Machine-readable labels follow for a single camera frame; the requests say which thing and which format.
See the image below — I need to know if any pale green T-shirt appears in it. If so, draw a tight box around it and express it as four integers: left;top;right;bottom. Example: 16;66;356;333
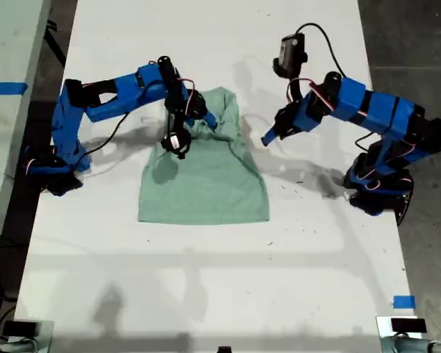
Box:
137;87;271;225

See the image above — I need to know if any black table strut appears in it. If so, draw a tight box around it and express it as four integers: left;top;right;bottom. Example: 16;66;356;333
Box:
46;20;68;69

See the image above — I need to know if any long blue tape strip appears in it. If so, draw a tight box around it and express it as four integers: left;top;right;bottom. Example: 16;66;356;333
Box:
0;82;29;96

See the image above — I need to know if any pale side table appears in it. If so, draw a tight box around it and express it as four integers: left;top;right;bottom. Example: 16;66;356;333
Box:
0;0;53;284

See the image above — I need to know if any blue tape patch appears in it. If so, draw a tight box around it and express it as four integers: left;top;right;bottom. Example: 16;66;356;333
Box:
392;295;416;309

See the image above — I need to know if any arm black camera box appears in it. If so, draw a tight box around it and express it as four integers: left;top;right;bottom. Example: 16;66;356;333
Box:
160;131;192;161
272;32;309;81

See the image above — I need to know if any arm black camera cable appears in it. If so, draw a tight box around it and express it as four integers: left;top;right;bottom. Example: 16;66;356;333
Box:
295;23;350;80
79;110;132;161

